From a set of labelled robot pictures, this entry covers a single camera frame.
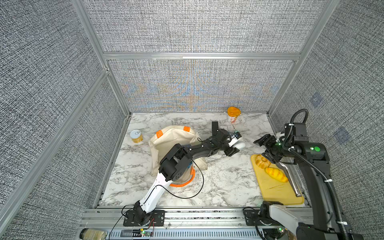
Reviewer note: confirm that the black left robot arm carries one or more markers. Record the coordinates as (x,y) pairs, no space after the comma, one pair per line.
(175,163)

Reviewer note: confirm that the toy yellow bread loaf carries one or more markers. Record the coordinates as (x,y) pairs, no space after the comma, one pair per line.
(276,174)

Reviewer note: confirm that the orange lid drink cup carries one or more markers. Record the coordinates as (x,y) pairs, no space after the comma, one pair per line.
(233,114)

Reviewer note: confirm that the metal tongs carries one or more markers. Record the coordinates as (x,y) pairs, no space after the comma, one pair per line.
(289,180)

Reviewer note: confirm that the cream canvas bag orange handles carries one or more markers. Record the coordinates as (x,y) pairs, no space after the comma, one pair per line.
(162,142)

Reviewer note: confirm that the toy bundt cake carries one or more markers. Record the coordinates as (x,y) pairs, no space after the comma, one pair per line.
(262,162)

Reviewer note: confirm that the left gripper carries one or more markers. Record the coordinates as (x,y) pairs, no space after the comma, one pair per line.
(231,151)

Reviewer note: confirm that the black rectangular clock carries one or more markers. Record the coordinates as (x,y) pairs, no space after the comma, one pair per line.
(215,127)

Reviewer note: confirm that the yellow can white lid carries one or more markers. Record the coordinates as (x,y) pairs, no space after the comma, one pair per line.
(136,136)

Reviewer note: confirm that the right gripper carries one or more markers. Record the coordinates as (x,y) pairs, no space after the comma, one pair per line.
(268,141)

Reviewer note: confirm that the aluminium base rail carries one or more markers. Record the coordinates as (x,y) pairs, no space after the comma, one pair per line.
(180,224)

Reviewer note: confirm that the yellow cutting board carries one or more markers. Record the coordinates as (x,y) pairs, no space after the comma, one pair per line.
(273,190)

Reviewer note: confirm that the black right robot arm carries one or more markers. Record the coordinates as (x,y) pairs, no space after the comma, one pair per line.
(329,220)

